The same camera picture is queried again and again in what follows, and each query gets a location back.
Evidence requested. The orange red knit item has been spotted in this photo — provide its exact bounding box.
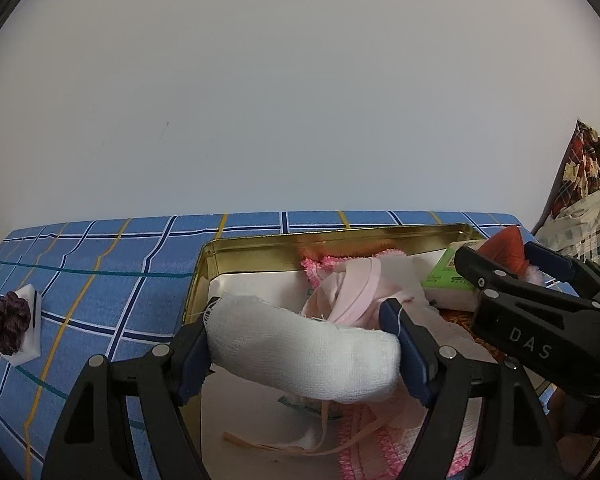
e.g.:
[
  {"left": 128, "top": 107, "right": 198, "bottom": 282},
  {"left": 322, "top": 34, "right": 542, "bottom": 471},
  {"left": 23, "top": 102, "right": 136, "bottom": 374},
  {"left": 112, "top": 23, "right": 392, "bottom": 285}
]
[{"left": 480, "top": 226, "right": 527, "bottom": 276}]

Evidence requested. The orange patterned cloth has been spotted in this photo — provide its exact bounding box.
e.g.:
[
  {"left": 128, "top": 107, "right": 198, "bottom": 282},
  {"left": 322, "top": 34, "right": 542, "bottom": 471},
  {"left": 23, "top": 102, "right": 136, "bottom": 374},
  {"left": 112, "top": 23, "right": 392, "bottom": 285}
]
[{"left": 437, "top": 307, "right": 506, "bottom": 363}]

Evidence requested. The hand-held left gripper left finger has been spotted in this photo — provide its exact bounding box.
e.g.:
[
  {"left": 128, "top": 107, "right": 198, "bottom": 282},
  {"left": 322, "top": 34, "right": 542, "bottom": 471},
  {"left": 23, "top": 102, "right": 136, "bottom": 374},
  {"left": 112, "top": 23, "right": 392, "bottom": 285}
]
[{"left": 40, "top": 320, "right": 214, "bottom": 480}]

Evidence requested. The pink knitted cloth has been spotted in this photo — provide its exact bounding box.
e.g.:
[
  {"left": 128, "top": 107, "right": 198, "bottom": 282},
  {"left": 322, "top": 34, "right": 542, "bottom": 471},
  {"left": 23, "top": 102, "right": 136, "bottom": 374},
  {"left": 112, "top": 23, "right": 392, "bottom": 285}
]
[{"left": 330, "top": 400, "right": 486, "bottom": 480}]

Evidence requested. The light pink cloth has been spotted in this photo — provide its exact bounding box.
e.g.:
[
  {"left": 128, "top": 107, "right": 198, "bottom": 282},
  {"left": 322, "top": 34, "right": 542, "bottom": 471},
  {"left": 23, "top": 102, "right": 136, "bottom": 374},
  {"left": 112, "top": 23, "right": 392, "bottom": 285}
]
[{"left": 300, "top": 259, "right": 481, "bottom": 361}]

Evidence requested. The dark maroon scrunchie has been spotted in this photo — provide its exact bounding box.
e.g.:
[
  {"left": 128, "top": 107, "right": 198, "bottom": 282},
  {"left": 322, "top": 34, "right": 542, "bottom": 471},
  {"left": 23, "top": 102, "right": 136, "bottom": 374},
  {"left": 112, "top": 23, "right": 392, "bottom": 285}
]
[{"left": 0, "top": 291, "right": 32, "bottom": 356}]

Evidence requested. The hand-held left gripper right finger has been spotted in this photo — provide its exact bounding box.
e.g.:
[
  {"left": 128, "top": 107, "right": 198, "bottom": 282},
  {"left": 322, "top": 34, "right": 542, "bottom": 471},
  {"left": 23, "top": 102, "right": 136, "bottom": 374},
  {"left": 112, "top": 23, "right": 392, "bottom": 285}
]
[{"left": 379, "top": 299, "right": 561, "bottom": 480}]

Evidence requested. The green tissue packet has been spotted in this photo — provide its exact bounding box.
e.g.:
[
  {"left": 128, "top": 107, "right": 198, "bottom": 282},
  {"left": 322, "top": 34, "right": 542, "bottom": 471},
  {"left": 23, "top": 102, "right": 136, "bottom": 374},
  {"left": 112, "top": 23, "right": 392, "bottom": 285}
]
[{"left": 421, "top": 247, "right": 481, "bottom": 308}]

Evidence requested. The beige ribbon strip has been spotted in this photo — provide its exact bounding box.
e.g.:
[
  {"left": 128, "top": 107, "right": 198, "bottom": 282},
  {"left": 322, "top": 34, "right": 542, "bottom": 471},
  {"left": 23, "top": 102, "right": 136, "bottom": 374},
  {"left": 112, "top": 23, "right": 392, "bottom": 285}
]
[{"left": 223, "top": 400, "right": 396, "bottom": 456}]

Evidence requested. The blue plaid bedsheet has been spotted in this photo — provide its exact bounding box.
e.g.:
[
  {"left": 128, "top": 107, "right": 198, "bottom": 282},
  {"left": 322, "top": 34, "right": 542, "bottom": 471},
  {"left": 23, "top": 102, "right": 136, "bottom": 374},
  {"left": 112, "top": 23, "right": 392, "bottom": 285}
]
[{"left": 0, "top": 211, "right": 533, "bottom": 480}]

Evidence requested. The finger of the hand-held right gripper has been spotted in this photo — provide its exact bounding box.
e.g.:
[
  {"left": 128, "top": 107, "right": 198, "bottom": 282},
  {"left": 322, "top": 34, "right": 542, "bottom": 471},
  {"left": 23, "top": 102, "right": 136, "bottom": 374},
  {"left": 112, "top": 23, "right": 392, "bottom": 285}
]
[
  {"left": 525, "top": 242, "right": 600, "bottom": 306},
  {"left": 454, "top": 245, "right": 531, "bottom": 297}
]

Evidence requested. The white checked cloth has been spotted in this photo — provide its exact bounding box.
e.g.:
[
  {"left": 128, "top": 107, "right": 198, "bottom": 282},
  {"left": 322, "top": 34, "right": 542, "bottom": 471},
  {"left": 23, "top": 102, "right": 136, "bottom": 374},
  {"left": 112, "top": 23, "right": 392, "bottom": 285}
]
[{"left": 534, "top": 180, "right": 600, "bottom": 277}]

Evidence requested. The gold metal tin box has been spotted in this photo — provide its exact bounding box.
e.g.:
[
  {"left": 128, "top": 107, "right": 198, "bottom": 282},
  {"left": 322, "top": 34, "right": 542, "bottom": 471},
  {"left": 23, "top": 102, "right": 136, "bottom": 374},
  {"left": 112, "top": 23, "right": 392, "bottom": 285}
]
[{"left": 182, "top": 222, "right": 503, "bottom": 480}]

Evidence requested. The red plaid printed cloth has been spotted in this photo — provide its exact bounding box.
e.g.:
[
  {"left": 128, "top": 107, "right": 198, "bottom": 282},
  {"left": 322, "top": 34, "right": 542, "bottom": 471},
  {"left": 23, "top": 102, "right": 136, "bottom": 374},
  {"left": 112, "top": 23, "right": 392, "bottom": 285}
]
[{"left": 550, "top": 119, "right": 600, "bottom": 216}]

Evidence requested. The white gauze roll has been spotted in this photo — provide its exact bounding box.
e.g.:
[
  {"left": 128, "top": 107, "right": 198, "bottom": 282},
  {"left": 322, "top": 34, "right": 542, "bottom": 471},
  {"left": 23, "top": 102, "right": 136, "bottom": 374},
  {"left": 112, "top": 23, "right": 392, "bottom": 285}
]
[{"left": 202, "top": 295, "right": 403, "bottom": 405}]

